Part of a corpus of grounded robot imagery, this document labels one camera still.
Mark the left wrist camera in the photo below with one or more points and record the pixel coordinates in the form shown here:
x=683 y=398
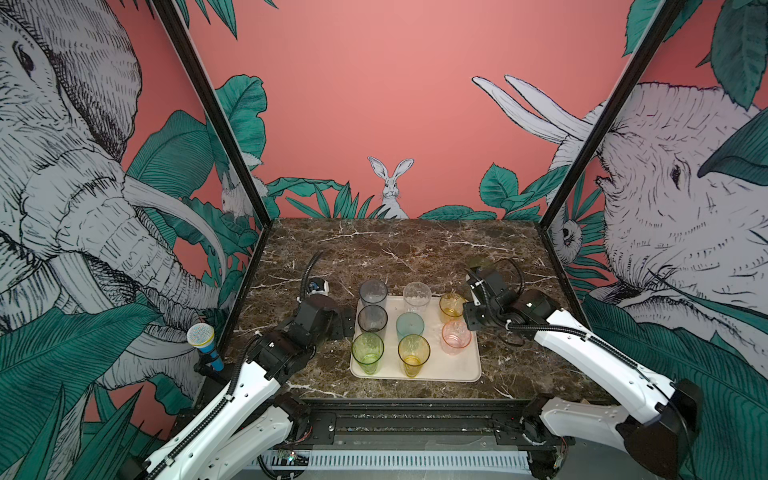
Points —
x=317 y=285

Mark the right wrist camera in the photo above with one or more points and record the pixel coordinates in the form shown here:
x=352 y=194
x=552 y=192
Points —
x=490 y=289

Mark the beige plastic tray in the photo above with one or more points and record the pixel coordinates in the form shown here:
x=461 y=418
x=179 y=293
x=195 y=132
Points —
x=464 y=366

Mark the light green faceted tumbler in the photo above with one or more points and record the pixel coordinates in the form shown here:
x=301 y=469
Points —
x=367 y=350

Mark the yellow tall tumbler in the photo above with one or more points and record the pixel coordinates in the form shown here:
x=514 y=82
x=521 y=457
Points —
x=414 y=352

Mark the black left frame post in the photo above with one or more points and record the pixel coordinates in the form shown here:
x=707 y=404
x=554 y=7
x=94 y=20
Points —
x=170 y=18

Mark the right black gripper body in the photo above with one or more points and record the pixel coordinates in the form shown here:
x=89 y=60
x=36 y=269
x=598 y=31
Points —
x=479 y=318

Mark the black frame post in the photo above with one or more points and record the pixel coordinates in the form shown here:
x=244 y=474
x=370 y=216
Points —
x=650 y=41
x=170 y=18

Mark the green short tumbler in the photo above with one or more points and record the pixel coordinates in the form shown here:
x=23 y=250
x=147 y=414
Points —
x=476 y=263

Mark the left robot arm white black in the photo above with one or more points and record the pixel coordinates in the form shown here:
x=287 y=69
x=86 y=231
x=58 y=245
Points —
x=250 y=415

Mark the amber faceted tumbler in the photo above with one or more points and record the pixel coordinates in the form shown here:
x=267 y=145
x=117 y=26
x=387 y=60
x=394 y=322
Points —
x=451 y=306

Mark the dark smoky transparent tumbler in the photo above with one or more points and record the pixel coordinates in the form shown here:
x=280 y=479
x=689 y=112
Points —
x=373 y=319

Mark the black front frame rail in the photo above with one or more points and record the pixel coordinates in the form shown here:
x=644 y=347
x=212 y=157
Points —
x=408 y=420

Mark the black right frame post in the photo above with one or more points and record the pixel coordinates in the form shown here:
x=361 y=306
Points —
x=650 y=41

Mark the blue-grey transparent tumbler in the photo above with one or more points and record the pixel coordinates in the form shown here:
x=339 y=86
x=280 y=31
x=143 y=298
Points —
x=373 y=292

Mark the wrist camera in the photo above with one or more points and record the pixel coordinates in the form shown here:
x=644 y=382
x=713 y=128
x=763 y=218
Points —
x=317 y=285
x=490 y=289

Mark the white ribbed vent strip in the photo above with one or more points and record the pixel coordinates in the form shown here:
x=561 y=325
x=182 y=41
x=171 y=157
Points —
x=515 y=462

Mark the clear pink tall tumbler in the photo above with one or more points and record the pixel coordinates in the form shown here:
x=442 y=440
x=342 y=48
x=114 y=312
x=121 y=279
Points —
x=417 y=297

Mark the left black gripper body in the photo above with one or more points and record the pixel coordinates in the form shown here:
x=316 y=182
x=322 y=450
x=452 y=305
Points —
x=336 y=329

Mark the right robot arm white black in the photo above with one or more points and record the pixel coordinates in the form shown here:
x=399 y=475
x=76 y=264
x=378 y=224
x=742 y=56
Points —
x=655 y=420

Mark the pink faceted short tumbler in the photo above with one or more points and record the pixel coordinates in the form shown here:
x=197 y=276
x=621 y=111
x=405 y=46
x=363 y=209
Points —
x=455 y=337

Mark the teal frosted tumbler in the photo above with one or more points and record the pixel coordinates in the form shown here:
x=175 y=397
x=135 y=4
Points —
x=409 y=323

